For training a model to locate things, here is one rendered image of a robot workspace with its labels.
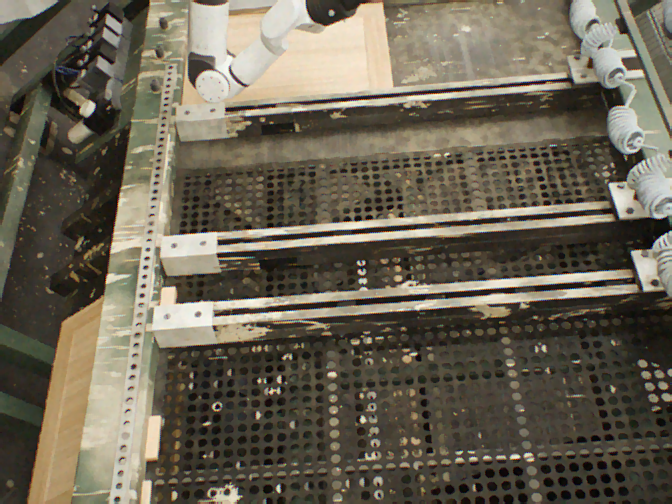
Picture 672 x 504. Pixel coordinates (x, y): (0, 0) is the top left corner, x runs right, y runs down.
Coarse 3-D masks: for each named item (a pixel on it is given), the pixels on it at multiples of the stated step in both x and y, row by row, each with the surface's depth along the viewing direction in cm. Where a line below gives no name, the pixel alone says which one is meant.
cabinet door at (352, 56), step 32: (256, 32) 244; (352, 32) 240; (384, 32) 239; (288, 64) 234; (320, 64) 233; (352, 64) 232; (384, 64) 230; (192, 96) 228; (256, 96) 226; (288, 96) 225
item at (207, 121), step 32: (608, 32) 199; (576, 64) 211; (320, 96) 216; (352, 96) 215; (384, 96) 216; (416, 96) 213; (448, 96) 213; (480, 96) 212; (512, 96) 213; (544, 96) 213; (576, 96) 213; (192, 128) 216; (224, 128) 217; (256, 128) 217; (288, 128) 218; (320, 128) 218
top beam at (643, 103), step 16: (592, 0) 228; (608, 0) 227; (608, 16) 223; (624, 48) 215; (624, 80) 207; (640, 80) 207; (608, 96) 214; (624, 96) 204; (640, 96) 203; (640, 112) 200; (656, 112) 200; (640, 128) 197; (656, 128) 196; (656, 144) 193; (640, 160) 194; (656, 224) 187
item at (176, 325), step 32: (640, 256) 173; (416, 288) 177; (448, 288) 176; (480, 288) 175; (512, 288) 176; (544, 288) 176; (576, 288) 177; (608, 288) 173; (640, 288) 172; (160, 320) 176; (192, 320) 176; (224, 320) 175; (256, 320) 175; (288, 320) 175; (320, 320) 175; (352, 320) 176; (384, 320) 176; (416, 320) 177; (448, 320) 177; (480, 320) 178; (512, 320) 178
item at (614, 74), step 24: (576, 0) 211; (624, 0) 201; (576, 24) 208; (600, 24) 208; (624, 24) 197; (600, 72) 195; (624, 72) 195; (648, 72) 185; (624, 120) 183; (624, 144) 181; (648, 192) 171
